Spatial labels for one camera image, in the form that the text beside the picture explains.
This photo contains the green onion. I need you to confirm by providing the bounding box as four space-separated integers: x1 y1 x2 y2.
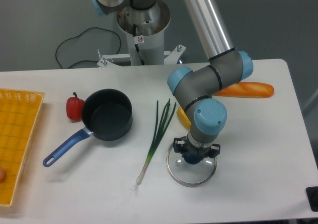
133 98 176 190

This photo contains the black cable on floor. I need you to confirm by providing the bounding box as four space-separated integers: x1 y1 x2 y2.
55 26 122 69

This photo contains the black object at table corner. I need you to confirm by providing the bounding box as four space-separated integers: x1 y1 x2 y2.
306 186 318 212

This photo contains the glass lid blue knob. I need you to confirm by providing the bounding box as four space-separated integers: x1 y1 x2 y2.
166 144 218 187

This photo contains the dark saucepan blue handle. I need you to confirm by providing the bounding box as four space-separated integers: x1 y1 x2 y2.
43 88 133 167

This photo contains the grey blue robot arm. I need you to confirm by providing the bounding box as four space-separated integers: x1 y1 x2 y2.
92 0 253 164

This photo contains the red bell pepper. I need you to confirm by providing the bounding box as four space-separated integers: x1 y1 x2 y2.
66 92 84 121

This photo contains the yellow woven basket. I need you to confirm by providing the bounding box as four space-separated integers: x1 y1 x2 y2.
0 88 45 207

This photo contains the orange baguette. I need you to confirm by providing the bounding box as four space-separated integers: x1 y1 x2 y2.
213 82 274 98

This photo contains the yellow bell pepper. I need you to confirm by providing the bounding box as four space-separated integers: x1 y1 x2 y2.
176 107 191 130

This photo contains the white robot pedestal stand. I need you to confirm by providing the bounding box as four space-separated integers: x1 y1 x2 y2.
96 0 187 68

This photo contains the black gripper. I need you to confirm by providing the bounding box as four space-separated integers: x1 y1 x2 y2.
173 137 220 161

